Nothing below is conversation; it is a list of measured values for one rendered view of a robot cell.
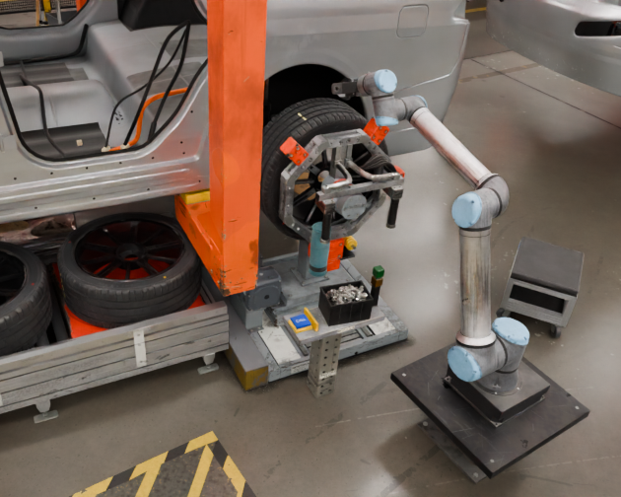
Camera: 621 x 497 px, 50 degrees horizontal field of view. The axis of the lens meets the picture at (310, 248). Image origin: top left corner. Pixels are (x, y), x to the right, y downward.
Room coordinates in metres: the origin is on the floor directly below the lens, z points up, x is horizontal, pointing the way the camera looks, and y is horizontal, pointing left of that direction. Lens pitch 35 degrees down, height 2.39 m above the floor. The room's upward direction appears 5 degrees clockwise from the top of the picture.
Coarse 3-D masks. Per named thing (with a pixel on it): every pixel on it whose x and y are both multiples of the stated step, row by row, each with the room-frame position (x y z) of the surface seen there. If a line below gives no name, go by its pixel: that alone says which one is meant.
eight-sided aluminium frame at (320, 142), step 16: (320, 144) 2.59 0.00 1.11; (336, 144) 2.63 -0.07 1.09; (368, 144) 2.71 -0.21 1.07; (288, 176) 2.53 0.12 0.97; (288, 192) 2.52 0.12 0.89; (384, 192) 2.78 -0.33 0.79; (288, 208) 2.52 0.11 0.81; (368, 208) 2.75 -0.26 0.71; (288, 224) 2.52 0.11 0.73; (352, 224) 2.72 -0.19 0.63
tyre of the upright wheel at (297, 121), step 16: (288, 112) 2.81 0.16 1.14; (304, 112) 2.77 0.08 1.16; (320, 112) 2.76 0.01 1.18; (336, 112) 2.77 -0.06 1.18; (352, 112) 2.83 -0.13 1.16; (272, 128) 2.75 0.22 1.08; (288, 128) 2.69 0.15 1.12; (304, 128) 2.66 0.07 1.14; (320, 128) 2.68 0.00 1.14; (336, 128) 2.72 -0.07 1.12; (352, 128) 2.76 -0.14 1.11; (272, 144) 2.66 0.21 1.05; (304, 144) 2.64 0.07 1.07; (384, 144) 2.86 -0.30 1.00; (272, 160) 2.60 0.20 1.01; (288, 160) 2.61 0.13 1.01; (272, 176) 2.57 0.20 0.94; (272, 192) 2.57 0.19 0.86; (272, 208) 2.58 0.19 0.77; (336, 224) 2.75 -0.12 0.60; (304, 240) 2.67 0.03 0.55
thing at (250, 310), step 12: (264, 276) 2.54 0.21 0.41; (276, 276) 2.55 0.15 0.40; (264, 288) 2.48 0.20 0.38; (276, 288) 2.51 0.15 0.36; (240, 300) 2.56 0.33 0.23; (252, 300) 2.47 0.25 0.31; (264, 300) 2.48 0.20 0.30; (276, 300) 2.52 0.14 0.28; (240, 312) 2.56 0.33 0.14; (252, 312) 2.48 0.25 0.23; (252, 324) 2.52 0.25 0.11
